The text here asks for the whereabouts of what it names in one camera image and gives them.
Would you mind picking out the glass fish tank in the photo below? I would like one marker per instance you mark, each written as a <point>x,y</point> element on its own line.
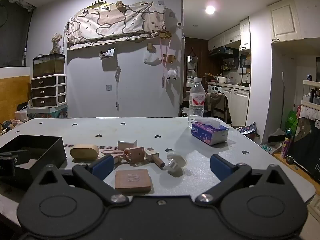
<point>48,65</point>

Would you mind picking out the white suction knob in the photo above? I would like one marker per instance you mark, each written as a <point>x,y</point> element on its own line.
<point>175,162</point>

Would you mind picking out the black board with bear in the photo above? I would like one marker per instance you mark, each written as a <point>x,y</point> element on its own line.
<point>307,140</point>

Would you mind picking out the small wooden block with holes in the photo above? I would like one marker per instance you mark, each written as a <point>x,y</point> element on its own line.
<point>135,155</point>

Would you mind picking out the clear water bottle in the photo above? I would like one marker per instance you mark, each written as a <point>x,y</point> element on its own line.
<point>197,100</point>

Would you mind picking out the pink scissors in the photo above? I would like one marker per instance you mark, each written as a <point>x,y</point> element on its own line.
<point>110,152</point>

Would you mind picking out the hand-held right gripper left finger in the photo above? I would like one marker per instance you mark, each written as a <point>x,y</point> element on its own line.
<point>102,166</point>

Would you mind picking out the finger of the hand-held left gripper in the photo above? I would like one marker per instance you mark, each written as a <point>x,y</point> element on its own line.
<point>7,167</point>
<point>17,153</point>

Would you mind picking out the square wooden block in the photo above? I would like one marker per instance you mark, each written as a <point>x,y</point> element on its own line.
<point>133,180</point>

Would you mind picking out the green plastic bag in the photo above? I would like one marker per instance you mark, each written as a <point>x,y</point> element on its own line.
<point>291,120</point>

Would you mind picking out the pile of stuffed toys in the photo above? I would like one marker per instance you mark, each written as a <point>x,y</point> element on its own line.
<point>10,125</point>

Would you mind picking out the round ceiling light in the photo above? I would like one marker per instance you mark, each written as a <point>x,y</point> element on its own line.
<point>210,9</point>

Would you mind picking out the printed blanket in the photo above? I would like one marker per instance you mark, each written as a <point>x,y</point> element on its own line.
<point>112,25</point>

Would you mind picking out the white plastic drawer unit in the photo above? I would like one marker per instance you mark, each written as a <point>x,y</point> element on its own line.
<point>48,91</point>

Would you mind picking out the clear wall hook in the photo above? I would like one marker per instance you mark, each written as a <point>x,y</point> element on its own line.
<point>108,87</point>

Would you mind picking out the teal printed cabinet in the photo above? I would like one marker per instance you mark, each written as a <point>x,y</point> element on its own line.
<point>47,112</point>

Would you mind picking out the colourful packet on floor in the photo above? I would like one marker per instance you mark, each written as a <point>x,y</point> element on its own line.
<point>247,129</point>

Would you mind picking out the white plush sheep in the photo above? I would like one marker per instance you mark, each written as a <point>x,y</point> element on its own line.
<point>172,74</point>

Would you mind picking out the white upper cabinet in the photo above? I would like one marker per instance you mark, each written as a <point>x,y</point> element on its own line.
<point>285,20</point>

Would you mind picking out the white plastic divided tray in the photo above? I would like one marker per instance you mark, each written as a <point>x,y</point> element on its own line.
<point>83,152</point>

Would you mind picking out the purple spray can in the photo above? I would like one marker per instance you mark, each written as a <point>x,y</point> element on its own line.
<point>286,142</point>

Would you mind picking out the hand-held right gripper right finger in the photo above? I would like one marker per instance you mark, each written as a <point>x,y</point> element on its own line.
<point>220,166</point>

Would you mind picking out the wall bracket holder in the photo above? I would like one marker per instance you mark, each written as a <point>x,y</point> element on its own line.
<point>108,53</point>

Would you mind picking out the brown jacket on chair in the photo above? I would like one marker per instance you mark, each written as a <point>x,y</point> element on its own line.
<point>217,105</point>

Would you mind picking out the pink ribbon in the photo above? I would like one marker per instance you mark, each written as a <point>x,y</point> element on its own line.
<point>163,55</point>

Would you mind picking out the gold crown ornament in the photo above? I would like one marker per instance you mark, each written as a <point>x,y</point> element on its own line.
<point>98,4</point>

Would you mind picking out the white washing machine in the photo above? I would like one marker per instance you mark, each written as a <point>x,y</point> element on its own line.
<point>214,88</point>

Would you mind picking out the purple tissue box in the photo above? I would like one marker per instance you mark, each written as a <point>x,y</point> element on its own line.
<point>209,133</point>

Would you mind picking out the small white cube box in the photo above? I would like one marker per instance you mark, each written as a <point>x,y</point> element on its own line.
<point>126,145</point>

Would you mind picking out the black box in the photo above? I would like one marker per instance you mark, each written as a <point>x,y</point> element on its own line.
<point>51,152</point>

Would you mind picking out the dried flower bunch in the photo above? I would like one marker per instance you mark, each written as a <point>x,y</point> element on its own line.
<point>56,42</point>

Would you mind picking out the white hanging bag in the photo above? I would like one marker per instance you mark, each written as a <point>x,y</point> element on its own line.
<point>151,58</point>

